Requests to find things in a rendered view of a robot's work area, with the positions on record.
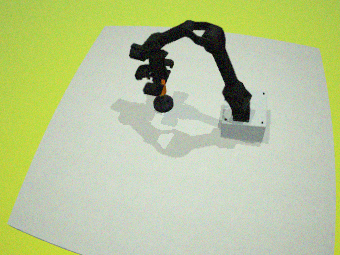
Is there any orange-brown cylinder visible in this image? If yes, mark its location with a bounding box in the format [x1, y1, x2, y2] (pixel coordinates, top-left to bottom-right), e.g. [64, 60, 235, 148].
[159, 80, 167, 96]

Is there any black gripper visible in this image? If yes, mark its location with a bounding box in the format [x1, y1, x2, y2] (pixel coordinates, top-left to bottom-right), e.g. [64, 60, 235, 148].
[142, 59, 174, 96]

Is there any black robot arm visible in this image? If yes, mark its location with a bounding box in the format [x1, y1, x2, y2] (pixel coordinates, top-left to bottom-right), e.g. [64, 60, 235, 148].
[129, 20, 252, 122]

